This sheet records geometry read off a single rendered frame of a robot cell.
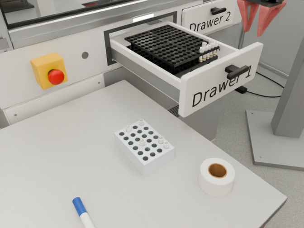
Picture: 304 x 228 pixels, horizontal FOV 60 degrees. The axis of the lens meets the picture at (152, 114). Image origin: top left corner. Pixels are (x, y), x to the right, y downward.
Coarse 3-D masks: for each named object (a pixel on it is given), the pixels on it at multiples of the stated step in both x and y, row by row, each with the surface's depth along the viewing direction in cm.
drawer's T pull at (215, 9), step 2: (212, 8) 98; (214, 8) 98; (216, 8) 98; (218, 8) 98; (222, 8) 98; (224, 8) 98; (210, 10) 99; (212, 10) 98; (214, 10) 96; (216, 10) 96; (218, 10) 96; (220, 10) 97; (222, 10) 98; (224, 10) 98; (212, 12) 95; (214, 12) 95; (216, 12) 96; (218, 12) 97; (220, 12) 97; (222, 12) 98; (212, 14) 96; (214, 14) 96
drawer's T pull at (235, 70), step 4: (228, 68) 63; (232, 68) 63; (236, 68) 63; (240, 68) 63; (244, 68) 63; (248, 68) 64; (228, 72) 63; (232, 72) 61; (236, 72) 61; (240, 72) 62; (244, 72) 64; (228, 76) 61; (232, 76) 61; (236, 76) 62
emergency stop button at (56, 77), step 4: (52, 72) 65; (56, 72) 65; (60, 72) 66; (48, 76) 65; (52, 76) 65; (56, 76) 66; (60, 76) 66; (48, 80) 66; (52, 80) 66; (56, 80) 66; (60, 80) 67; (52, 84) 67; (56, 84) 67
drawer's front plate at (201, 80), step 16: (256, 48) 69; (208, 64) 61; (224, 64) 63; (240, 64) 68; (256, 64) 74; (192, 80) 58; (208, 80) 62; (224, 80) 66; (240, 80) 72; (192, 96) 61; (208, 96) 65; (192, 112) 64
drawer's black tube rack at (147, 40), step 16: (144, 32) 83; (160, 32) 83; (176, 32) 84; (128, 48) 81; (144, 48) 74; (160, 48) 75; (176, 48) 74; (192, 48) 74; (160, 64) 73; (192, 64) 73
